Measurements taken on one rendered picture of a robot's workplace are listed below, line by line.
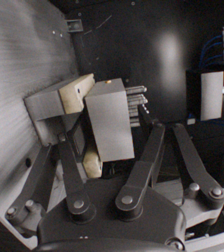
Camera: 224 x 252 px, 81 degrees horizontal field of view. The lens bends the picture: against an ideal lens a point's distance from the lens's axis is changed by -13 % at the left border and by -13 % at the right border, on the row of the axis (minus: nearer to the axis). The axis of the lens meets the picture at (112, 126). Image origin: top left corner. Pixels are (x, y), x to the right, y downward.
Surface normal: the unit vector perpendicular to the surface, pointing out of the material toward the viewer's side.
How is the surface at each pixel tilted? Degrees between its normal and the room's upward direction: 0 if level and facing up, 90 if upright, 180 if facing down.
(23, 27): 0
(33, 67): 0
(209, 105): 90
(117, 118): 90
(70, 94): 90
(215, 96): 90
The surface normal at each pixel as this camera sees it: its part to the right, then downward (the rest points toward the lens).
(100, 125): -0.01, 0.42
